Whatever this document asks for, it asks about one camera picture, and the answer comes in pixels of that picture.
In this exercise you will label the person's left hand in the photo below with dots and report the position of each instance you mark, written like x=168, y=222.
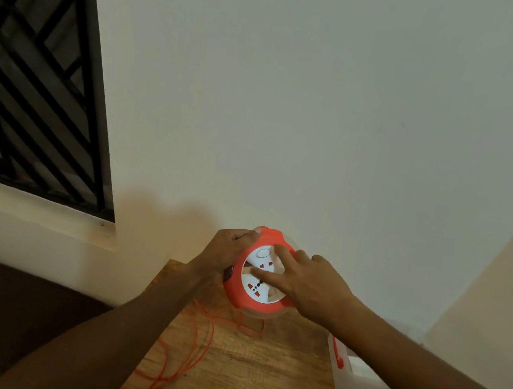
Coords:
x=220, y=254

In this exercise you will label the clear plastic storage box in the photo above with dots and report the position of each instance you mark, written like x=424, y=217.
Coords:
x=352, y=386

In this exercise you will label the black metal window grille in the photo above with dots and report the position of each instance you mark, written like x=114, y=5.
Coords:
x=31, y=83

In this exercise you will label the person's right hand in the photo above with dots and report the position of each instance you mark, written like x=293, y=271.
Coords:
x=314, y=288

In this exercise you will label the beige cabinet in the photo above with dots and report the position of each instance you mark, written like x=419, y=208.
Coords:
x=505, y=309

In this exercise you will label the person's left forearm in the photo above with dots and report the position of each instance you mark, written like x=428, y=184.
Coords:
x=107, y=343

